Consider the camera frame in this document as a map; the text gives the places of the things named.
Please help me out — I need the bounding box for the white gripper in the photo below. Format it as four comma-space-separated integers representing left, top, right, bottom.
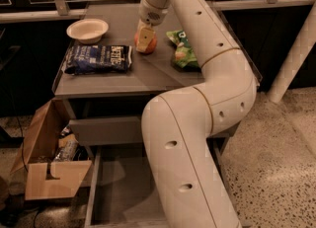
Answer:
135, 0, 170, 54

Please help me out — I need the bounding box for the red apple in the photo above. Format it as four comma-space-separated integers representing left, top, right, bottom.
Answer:
133, 30, 158, 55

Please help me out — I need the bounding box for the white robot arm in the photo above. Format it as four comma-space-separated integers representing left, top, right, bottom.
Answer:
136, 0, 259, 228

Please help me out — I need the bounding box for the grey drawer cabinet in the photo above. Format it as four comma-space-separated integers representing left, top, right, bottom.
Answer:
55, 4, 257, 152

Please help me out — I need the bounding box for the grey top drawer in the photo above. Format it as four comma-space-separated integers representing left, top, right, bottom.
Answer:
69, 116, 142, 146

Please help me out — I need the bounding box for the open grey middle drawer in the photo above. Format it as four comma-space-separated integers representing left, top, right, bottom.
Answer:
84, 137, 253, 228

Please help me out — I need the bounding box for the green snack bag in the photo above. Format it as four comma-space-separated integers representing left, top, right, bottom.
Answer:
166, 30, 199, 68

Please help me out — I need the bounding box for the white paper bowl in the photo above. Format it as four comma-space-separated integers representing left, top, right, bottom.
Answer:
66, 19, 109, 44

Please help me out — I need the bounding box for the blue chip bag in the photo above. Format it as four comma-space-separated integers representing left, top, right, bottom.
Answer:
64, 45, 132, 75

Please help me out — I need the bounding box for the metal window railing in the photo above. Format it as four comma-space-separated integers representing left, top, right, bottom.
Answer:
0, 0, 316, 25

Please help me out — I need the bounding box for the plastic bottle in box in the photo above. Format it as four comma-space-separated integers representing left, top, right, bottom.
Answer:
53, 140, 78, 162

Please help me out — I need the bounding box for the open cardboard box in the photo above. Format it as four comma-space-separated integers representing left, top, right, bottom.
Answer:
11, 100, 93, 200

